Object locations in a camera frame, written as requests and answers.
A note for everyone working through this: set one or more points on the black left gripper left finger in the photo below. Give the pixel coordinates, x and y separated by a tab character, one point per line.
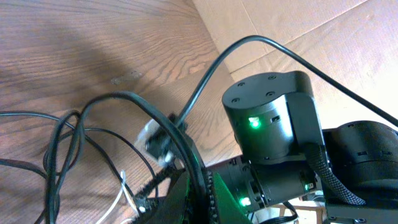
176	207

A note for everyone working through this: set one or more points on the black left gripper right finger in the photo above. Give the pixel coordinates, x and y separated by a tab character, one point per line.
222	207

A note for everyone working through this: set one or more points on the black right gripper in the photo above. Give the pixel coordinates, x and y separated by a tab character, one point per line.
253	186

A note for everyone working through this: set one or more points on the cardboard side panel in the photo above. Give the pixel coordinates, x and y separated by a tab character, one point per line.
352	41

